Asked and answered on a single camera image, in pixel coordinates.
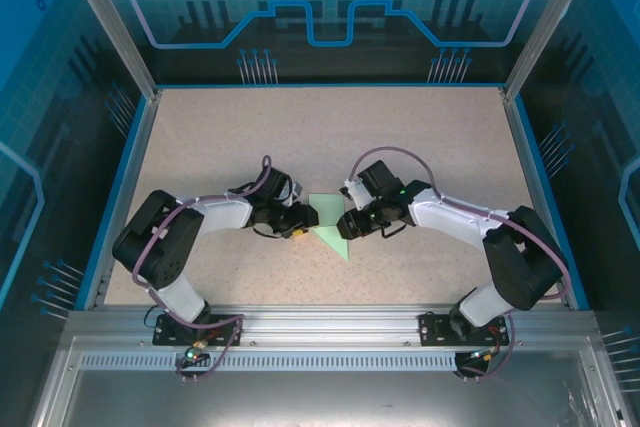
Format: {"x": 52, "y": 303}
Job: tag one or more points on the light green paper sheet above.
{"x": 327, "y": 212}

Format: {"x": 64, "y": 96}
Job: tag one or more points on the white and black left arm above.
{"x": 182, "y": 297}

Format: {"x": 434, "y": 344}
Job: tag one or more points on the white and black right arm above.
{"x": 450, "y": 217}

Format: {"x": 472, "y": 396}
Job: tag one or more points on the sheet metal tray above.
{"x": 325, "y": 402}

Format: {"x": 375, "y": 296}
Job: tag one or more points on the aluminium mounting rail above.
{"x": 325, "y": 327}

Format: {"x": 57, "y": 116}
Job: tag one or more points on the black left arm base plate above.
{"x": 230, "y": 322}

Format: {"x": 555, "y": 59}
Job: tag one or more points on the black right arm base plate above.
{"x": 427, "y": 337}

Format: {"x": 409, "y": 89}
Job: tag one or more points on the aluminium frame post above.
{"x": 111, "y": 22}
{"x": 549, "y": 22}

